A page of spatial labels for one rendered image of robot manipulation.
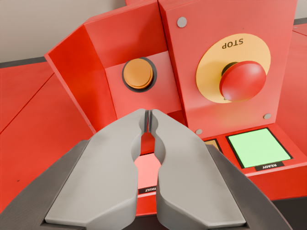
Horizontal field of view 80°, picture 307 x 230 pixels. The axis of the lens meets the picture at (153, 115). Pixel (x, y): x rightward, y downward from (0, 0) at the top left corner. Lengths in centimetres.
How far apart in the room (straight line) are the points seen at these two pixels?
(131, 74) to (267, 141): 18
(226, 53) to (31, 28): 99
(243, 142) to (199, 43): 12
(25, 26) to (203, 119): 99
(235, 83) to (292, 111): 31
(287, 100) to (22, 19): 105
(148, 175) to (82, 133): 25
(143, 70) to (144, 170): 12
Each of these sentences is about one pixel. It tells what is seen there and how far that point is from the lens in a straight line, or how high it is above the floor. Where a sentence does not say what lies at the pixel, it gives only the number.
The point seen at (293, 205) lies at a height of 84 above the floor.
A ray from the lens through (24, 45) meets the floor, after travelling 114.
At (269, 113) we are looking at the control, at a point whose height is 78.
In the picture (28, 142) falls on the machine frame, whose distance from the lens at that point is 49.
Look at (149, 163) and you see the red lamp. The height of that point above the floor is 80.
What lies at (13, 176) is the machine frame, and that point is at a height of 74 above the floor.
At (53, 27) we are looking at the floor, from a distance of 105.
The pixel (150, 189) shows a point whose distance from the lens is 22.
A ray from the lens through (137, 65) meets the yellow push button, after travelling 24.
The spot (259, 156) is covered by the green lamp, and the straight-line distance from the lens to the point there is 23.
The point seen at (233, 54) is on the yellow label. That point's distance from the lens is 19.
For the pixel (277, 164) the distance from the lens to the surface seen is 23.
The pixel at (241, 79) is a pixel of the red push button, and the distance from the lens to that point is 17.
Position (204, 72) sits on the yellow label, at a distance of 19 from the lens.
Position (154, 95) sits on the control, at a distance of 25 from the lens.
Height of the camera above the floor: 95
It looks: 53 degrees down
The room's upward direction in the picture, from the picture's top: 175 degrees clockwise
